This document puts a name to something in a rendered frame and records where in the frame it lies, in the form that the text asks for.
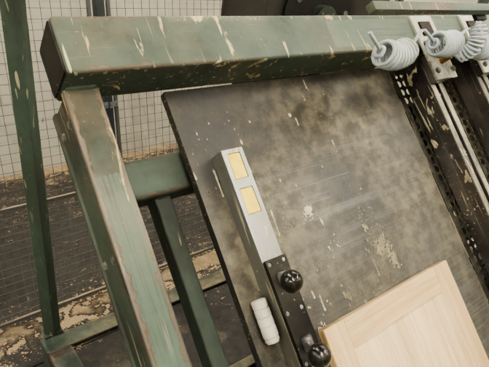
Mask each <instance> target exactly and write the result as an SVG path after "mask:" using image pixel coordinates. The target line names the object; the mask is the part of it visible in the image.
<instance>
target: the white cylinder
mask: <svg viewBox="0 0 489 367"><path fill-rule="evenodd" d="M251 306H252V309H253V311H254V314H255V318H256V320H257V322H258V326H259V328H260V330H261V334H262V337H263V339H264V341H265V343H266V344H267V345H271V344H275V343H277V342H278V341H279V338H280V337H279V332H278V330H277V327H276V324H275V323H274V319H273V316H272V314H271V310H270V308H269V306H268V302H267V300H266V298H265V297H263V298H259V299H256V300H255V301H252V302H251Z"/></svg>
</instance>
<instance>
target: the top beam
mask: <svg viewBox="0 0 489 367"><path fill-rule="evenodd" d="M409 16H430V17H431V19H432V21H433V23H434V25H435V27H436V29H437V31H448V30H457V31H459V32H462V31H463V29H462V27H461V24H460V23H459V21H458V18H457V17H458V16H471V15H315V16H104V17H50V18H49V20H47V21H46V25H45V28H44V34H43V37H42V41H41V46H40V50H39V51H40V55H41V59H42V62H43V64H44V68H45V71H46V74H47V78H48V80H49V84H50V87H51V89H52V94H53V96H54V98H57V100H58V101H63V100H62V97H61V93H62V91H64V90H65V88H66V87H76V86H84V85H93V84H96V85H97V87H100V94H101V97H105V96H112V95H126V94H133V93H139V92H153V91H160V90H173V89H180V88H187V87H200V86H207V85H214V84H227V83H234V82H247V81H254V80H261V79H274V78H281V77H288V76H301V75H308V74H320V73H328V72H335V71H348V70H355V69H362V68H375V67H377V66H374V65H373V64H372V60H371V55H372V51H373V48H374V47H375V45H374V43H373V41H372V39H371V38H370V36H369V34H368V31H372V32H373V35H374V36H375V38H376V39H377V41H378V42H381V41H383V40H386V39H393V40H395V41H396V40H398V39H400V38H409V39H412V40H414V38H415V37H416V35H415V33H414V31H413V28H412V26H411V24H410V21H409V20H408V17H409Z"/></svg>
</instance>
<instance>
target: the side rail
mask: <svg viewBox="0 0 489 367"><path fill-rule="evenodd" d="M61 97H62V100H63V101H62V103H61V105H60V108H59V111H58V113H57V114H54V116H53V118H52V120H53V122H54V125H55V129H56V132H57V136H58V138H59V141H60V145H61V148H62V150H63V154H64V157H65V160H66V164H67V166H68V170H69V173H70V175H71V180H72V182H73V186H74V188H75V191H76V195H77V198H78V201H79V204H80V207H81V211H82V214H83V216H84V220H85V223H86V225H87V229H88V232H89V235H90V239H91V241H92V245H93V248H94V251H95V255H96V257H97V260H98V264H99V267H100V271H101V273H102V276H103V279H104V283H105V285H106V289H107V291H108V295H109V299H110V301H111V305H112V307H113V310H114V314H115V317H116V321H117V323H118V326H119V330H120V333H121V335H122V339H123V342H124V346H125V348H126V351H127V355H128V358H129V360H130V364H131V367H193V366H192V364H191V360H190V358H189V356H188V352H187V349H186V346H185V343H184V340H183V337H182V334H181V332H180V328H179V325H178V322H177V319H176V316H175V313H174V310H173V308H172V304H171V302H170V298H169V296H168V293H167V289H166V287H165V284H164V281H163V278H162V274H161V272H160V269H159V265H158V263H157V260H156V257H155V254H154V250H153V248H152V246H151V242H150V240H149V237H148V233H147V231H146V227H145V224H144V222H143V218H142V215H141V213H140V209H139V207H138V203H137V200H136V198H135V194H134V191H133V190H132V186H131V183H130V180H129V177H128V174H127V171H126V168H125V166H124V162H123V159H122V156H121V153H120V150H119V147H118V144H117V142H116V138H115V135H114V132H113V130H112V127H111V123H110V121H109V118H108V115H107V112H106V108H105V106H104V103H103V99H102V97H101V94H100V91H99V89H98V88H95V89H88V90H74V91H65V90H64V91H62V93H61Z"/></svg>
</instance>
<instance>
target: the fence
mask: <svg viewBox="0 0 489 367"><path fill-rule="evenodd" d="M235 153H240V156H241V158H242V161H243V164H244V167H245V170H246V171H247V175H248V177H245V178H240V179H237V180H236V179H235V177H234V174H233V171H232V169H231V166H230V163H229V160H228V157H227V155H229V154H235ZM212 161H213V164H214V166H215V169H216V172H217V174H218V177H219V180H220V183H221V186H222V188H223V191H224V194H225V196H226V199H227V202H228V205H229V207H230V210H231V213H232V216H233V217H234V221H235V224H236V227H237V229H238V232H239V235H240V237H241V239H242V243H243V246H244V249H245V251H246V254H247V257H248V259H249V261H250V265H251V267H252V269H253V273H254V275H255V279H256V281H257V283H258V287H259V289H260V291H261V295H262V297H265V298H266V300H267V302H268V306H269V308H270V310H271V314H272V316H273V319H274V323H275V324H276V327H277V330H278V332H279V337H280V338H279V344H280V347H281V348H282V352H283V355H284V357H285V360H286V363H287V366H288V367H301V365H300V363H299V360H298V357H297V355H296V352H295V349H294V346H293V343H292V341H291V338H290V335H289V333H288V331H287V327H286V325H285V322H284V320H283V317H282V313H281V312H280V309H279V306H278V303H277V300H276V298H275V295H274V292H273V290H272V287H271V284H270V282H269V279H268V276H267V274H266V270H265V268H264V266H263V262H265V261H268V260H269V259H272V258H274V257H277V256H280V255H282V252H281V250H280V247H279V244H278V242H277V239H276V236H275V234H274V230H273V229H272V226H271V223H270V220H269V217H268V215H267V213H266V209H265V208H264V205H263V202H262V199H261V196H260V194H259V192H258V188H257V186H256V184H255V181H254V178H253V175H252V173H251V170H250V167H249V165H248V163H247V160H246V157H245V154H244V152H243V149H242V147H238V148H234V149H228V150H224V151H220V152H219V153H218V154H216V155H215V156H214V157H213V158H212ZM250 186H251V187H252V188H253V191H254V193H255V196H256V199H257V201H258V204H259V206H260V209H261V211H259V212H257V213H253V214H250V215H249V214H248V212H247V208H246V206H245V203H244V200H243V198H242V195H241V192H240V189H243V188H247V187H250Z"/></svg>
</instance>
